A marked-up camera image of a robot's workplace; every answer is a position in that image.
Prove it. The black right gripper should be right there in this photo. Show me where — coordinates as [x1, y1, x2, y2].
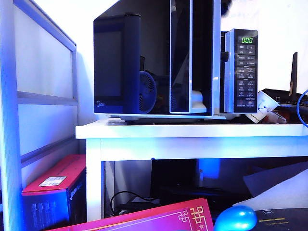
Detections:
[220, 0, 238, 17]

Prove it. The black Midea microwave oven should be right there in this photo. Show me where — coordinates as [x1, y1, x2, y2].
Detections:
[93, 0, 227, 120]

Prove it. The black router with antenna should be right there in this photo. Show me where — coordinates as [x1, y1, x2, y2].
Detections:
[261, 51, 308, 113]

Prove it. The white paper cup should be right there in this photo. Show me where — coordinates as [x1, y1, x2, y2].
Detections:
[245, 90, 281, 125]

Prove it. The small white red box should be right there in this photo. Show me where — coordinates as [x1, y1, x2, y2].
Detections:
[268, 110, 290, 124]

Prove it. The dark red box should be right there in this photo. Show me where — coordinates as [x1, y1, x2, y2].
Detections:
[271, 105, 308, 125]

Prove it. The white table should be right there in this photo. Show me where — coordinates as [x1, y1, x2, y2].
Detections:
[75, 119, 308, 222]

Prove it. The white foam sheet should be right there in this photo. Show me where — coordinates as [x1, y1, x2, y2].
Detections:
[232, 161, 308, 209]

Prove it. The frosted office partition panel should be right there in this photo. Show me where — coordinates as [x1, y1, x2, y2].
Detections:
[0, 0, 80, 231]

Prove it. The glossy blue egg-shaped object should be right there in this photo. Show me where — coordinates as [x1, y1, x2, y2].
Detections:
[214, 205, 258, 231]

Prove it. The black box gold print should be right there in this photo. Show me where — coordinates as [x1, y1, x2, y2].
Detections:
[254, 208, 308, 231]

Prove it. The pink gift box gold pattern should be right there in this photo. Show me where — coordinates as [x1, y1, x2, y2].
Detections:
[45, 197, 215, 231]

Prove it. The red and black cardboard box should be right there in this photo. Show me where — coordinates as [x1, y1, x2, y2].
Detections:
[21, 154, 87, 227]

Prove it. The blue cable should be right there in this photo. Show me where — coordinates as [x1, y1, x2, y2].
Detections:
[296, 88, 308, 127]

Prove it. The black cable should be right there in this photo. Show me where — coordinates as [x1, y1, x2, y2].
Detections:
[109, 191, 162, 217]

